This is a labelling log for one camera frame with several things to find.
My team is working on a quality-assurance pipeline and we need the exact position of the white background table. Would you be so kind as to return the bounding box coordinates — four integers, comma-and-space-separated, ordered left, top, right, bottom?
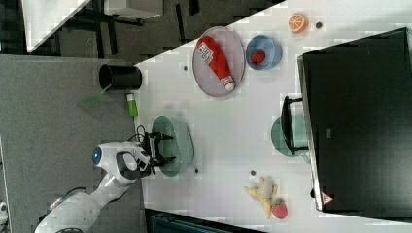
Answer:
21, 0, 90, 53

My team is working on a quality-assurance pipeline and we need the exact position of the red strawberry in bowl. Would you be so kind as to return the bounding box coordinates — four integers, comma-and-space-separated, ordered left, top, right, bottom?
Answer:
251, 50, 265, 64

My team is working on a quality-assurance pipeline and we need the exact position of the red strawberry toy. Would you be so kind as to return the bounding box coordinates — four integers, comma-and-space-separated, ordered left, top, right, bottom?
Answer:
271, 199, 288, 219

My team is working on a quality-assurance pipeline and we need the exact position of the red ketchup bottle toy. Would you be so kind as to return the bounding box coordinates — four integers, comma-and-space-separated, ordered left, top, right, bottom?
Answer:
196, 36, 235, 91

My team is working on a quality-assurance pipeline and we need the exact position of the green bottle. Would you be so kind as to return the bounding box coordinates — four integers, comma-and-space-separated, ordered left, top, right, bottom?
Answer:
126, 93, 138, 117

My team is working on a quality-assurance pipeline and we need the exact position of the black toaster oven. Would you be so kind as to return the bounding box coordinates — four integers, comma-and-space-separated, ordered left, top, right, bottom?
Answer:
297, 27, 412, 222

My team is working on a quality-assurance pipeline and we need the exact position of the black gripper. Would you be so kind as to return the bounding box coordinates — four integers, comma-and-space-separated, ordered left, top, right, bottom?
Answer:
140, 132, 175, 175

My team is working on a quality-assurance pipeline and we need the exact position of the peeled banana toy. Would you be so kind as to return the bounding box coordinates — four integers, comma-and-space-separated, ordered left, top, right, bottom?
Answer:
244, 177, 278, 219

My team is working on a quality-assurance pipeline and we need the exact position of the large black cylinder cup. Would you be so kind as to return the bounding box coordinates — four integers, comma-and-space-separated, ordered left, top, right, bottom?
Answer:
99, 64, 142, 90

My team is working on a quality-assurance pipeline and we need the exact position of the grey round plate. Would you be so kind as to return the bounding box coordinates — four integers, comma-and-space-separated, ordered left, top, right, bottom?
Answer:
192, 26, 245, 97

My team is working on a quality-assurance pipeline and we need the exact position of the blue crate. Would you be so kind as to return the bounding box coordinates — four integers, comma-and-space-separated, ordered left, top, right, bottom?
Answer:
148, 213, 261, 233

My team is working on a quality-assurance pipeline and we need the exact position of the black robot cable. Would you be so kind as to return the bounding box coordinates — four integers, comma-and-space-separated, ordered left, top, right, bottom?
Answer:
127, 124, 148, 143

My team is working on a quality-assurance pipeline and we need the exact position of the blue bowl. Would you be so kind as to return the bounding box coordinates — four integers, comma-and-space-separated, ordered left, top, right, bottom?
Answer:
246, 35, 283, 71

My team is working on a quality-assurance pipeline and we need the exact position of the mint green oval strainer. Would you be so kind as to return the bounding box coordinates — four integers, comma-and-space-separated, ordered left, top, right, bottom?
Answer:
152, 116, 194, 177

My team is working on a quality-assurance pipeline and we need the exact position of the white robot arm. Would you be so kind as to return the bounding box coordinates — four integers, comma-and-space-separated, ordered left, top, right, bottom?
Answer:
34, 132, 175, 233

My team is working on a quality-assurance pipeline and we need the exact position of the orange slice toy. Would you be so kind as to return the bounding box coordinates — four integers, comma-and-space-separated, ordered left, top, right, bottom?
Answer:
288, 14, 308, 34

